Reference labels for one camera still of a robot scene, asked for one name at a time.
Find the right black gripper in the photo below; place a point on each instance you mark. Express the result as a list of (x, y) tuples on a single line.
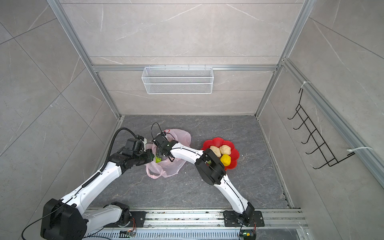
[(160, 150)]

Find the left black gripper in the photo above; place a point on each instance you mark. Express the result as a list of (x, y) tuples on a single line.
[(150, 156)]

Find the pink plastic bag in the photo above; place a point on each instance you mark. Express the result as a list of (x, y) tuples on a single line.
[(166, 168)]

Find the beige fake potato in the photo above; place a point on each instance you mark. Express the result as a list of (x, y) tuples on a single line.
[(216, 151)]

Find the yellow fake lemon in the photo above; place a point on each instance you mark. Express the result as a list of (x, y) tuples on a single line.
[(226, 160)]

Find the red flower-shaped plastic bowl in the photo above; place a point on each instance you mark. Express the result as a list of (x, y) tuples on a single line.
[(219, 142)]

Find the beige fake fruit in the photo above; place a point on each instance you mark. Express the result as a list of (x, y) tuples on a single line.
[(225, 150)]

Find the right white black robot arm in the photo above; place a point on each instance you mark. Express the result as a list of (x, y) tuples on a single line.
[(212, 171)]

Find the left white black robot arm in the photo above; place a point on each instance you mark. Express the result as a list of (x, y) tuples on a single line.
[(66, 219)]

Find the white wire mesh basket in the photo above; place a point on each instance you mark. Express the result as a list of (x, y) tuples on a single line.
[(178, 80)]

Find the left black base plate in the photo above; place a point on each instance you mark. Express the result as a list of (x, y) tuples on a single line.
[(135, 219)]

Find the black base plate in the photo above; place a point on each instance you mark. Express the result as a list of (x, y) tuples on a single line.
[(135, 219), (253, 219)]

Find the aluminium mounting rail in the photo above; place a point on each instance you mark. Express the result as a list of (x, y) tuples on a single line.
[(215, 219)]

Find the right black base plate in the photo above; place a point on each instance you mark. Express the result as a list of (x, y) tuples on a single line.
[(253, 219)]

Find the black wire hook rack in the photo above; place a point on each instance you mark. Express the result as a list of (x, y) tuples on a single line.
[(315, 136)]

